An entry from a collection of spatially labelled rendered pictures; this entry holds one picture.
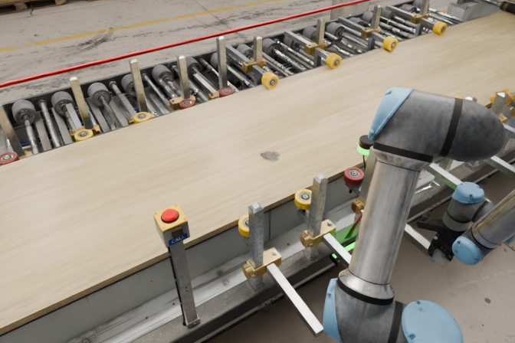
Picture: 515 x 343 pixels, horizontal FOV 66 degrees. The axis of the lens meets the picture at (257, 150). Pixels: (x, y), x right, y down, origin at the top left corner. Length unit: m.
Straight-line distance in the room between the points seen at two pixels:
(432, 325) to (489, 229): 0.36
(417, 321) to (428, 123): 0.37
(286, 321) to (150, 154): 1.13
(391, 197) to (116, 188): 1.15
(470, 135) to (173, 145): 1.32
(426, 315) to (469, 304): 1.69
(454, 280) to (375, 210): 1.84
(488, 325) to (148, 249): 1.81
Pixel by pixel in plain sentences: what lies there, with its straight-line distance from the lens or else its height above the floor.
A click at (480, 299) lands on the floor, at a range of 2.62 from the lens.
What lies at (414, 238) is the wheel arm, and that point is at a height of 0.86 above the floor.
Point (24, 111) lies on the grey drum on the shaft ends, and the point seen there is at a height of 0.83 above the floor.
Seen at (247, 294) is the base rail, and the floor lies 0.70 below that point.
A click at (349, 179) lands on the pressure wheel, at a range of 1.65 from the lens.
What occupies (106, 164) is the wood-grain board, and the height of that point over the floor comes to 0.90.
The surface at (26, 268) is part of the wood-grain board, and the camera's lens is 1.53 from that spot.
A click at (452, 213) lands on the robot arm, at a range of 1.36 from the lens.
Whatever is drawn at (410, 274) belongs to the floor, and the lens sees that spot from 2.56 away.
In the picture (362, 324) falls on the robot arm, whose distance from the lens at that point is 0.87.
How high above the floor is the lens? 2.00
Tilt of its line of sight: 39 degrees down
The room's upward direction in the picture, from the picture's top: straight up
